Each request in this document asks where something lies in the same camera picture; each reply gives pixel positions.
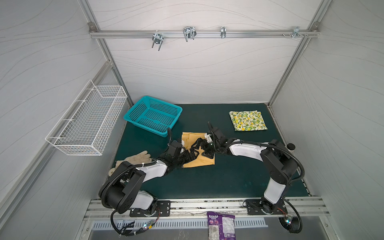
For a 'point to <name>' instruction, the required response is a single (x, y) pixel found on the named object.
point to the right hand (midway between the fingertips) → (196, 146)
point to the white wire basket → (88, 125)
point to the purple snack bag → (220, 227)
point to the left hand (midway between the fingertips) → (196, 153)
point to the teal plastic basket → (154, 114)
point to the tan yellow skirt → (188, 139)
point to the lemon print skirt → (248, 120)
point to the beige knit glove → (142, 157)
